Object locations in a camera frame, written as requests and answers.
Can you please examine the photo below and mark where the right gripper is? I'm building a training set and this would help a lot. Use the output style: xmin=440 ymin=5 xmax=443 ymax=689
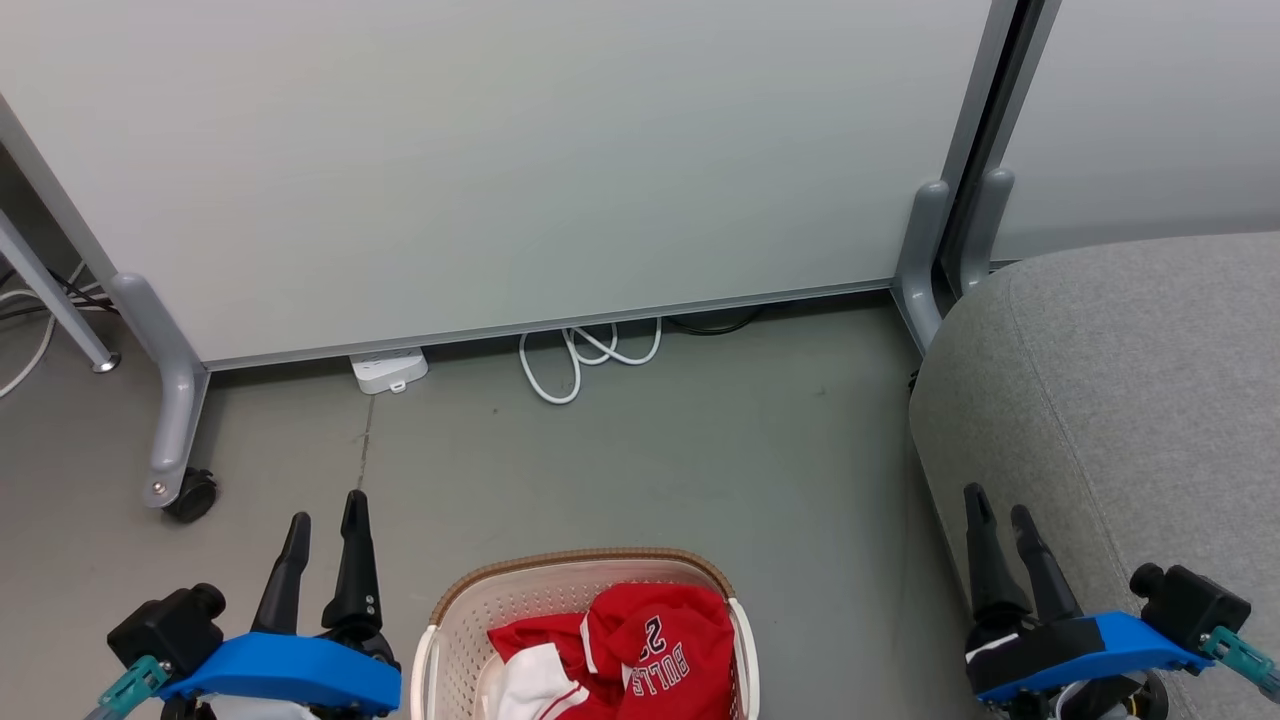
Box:
xmin=962 ymin=483 xmax=1171 ymax=720

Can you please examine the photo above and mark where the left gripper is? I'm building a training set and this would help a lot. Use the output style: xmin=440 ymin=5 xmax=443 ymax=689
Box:
xmin=250 ymin=489 xmax=403 ymax=669

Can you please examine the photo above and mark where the red Bulls jersey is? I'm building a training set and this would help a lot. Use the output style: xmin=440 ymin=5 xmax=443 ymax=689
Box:
xmin=487 ymin=583 xmax=738 ymax=720

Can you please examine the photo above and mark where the grey fabric sofa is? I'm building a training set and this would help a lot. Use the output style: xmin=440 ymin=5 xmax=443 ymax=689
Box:
xmin=908 ymin=232 xmax=1280 ymax=720

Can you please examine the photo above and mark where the white perforated laundry basket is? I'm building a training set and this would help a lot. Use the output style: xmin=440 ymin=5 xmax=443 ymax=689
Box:
xmin=410 ymin=547 xmax=761 ymax=720

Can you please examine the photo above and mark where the black caster wheel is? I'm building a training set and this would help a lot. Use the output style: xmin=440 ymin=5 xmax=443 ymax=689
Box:
xmin=163 ymin=468 xmax=219 ymax=524

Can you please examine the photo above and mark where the white power strip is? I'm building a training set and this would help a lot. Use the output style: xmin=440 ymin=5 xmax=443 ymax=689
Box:
xmin=350 ymin=347 xmax=429 ymax=395

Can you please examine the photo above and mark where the grey partition foot with caster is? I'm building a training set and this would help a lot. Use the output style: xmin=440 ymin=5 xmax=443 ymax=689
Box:
xmin=108 ymin=272 xmax=211 ymax=509

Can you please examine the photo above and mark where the grey metal table leg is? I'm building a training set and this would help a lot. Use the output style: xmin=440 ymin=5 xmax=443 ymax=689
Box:
xmin=0 ymin=205 xmax=122 ymax=374

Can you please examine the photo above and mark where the wide white partition panel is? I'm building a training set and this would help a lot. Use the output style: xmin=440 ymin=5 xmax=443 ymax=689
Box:
xmin=0 ymin=0 xmax=1021 ymax=371

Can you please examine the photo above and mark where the narrow white partition panel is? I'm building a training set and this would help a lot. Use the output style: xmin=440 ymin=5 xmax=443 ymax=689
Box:
xmin=990 ymin=0 xmax=1280 ymax=263

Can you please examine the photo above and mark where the blue left camera mount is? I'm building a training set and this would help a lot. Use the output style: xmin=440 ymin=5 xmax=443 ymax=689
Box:
xmin=158 ymin=632 xmax=403 ymax=717

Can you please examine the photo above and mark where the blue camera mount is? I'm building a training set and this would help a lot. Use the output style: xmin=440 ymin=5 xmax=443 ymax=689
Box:
xmin=975 ymin=612 xmax=1216 ymax=706
xmin=158 ymin=632 xmax=403 ymax=717

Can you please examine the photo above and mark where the blue right camera mount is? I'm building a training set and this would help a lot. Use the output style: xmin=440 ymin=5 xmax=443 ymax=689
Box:
xmin=975 ymin=612 xmax=1216 ymax=706

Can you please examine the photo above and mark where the teal left cable connector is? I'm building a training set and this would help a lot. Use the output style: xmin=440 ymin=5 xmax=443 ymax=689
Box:
xmin=92 ymin=655 xmax=171 ymax=720

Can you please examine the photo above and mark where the teal cable connector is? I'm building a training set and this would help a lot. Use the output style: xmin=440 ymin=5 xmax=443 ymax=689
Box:
xmin=1200 ymin=626 xmax=1280 ymax=701
xmin=92 ymin=655 xmax=171 ymax=720

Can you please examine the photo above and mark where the teal right cable connector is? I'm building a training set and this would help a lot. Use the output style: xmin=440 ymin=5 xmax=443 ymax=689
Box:
xmin=1200 ymin=626 xmax=1280 ymax=701

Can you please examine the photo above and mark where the looped white cable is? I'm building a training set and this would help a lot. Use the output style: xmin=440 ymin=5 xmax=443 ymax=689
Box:
xmin=518 ymin=318 xmax=664 ymax=406

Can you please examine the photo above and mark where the thin white floor cable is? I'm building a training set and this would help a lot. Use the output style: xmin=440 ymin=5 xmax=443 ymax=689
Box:
xmin=0 ymin=262 xmax=89 ymax=399

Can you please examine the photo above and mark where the black floor cable bundle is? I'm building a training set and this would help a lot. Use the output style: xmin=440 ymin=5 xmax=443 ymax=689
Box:
xmin=0 ymin=265 xmax=117 ymax=323

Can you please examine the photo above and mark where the black cable under partition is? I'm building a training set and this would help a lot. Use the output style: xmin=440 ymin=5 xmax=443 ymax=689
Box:
xmin=665 ymin=305 xmax=766 ymax=337

